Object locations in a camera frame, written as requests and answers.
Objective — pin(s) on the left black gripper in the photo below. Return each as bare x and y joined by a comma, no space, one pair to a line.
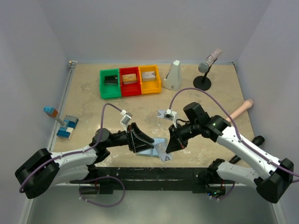
137,140

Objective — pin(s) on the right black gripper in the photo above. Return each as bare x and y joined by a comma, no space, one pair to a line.
177,141

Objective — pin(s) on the white credit card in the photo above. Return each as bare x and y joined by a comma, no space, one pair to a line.
161,113
161,151

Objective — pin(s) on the green card holder wallet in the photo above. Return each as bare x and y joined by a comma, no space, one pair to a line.
152,152

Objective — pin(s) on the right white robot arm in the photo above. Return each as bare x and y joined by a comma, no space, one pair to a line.
267,174

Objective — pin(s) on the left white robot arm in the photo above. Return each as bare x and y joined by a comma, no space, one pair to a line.
45,169

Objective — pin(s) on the tan card in bin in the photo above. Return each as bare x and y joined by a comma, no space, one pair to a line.
129,78

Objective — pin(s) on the silver card in bin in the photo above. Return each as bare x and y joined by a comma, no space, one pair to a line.
148,76

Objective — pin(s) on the black card in bin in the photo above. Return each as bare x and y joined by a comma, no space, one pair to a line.
111,80

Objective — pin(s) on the red plastic bin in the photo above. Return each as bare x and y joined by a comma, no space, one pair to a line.
128,90

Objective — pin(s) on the yellow plastic bin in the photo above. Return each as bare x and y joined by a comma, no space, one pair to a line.
150,87

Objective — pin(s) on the green plastic bin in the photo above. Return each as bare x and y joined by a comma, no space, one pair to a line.
108,92

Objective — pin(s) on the white metronome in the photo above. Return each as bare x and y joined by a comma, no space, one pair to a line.
172,80

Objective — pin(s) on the black microphone stand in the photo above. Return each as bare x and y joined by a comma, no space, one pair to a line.
203,82

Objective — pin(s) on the blue toy brick stack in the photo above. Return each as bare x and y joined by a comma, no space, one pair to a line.
65,132

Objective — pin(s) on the grey glitter microphone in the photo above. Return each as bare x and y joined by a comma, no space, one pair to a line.
209,61

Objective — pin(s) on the black microphone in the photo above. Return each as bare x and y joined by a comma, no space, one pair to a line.
258,141

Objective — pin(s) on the blue orange brick hammer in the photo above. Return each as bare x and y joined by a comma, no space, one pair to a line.
53,113

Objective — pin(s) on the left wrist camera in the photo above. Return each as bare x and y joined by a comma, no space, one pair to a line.
125,119

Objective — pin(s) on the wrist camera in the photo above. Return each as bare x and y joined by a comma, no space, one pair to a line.
171,115
125,119

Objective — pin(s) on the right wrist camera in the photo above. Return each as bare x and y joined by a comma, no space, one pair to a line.
171,115

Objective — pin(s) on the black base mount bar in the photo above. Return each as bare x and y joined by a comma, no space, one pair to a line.
152,179

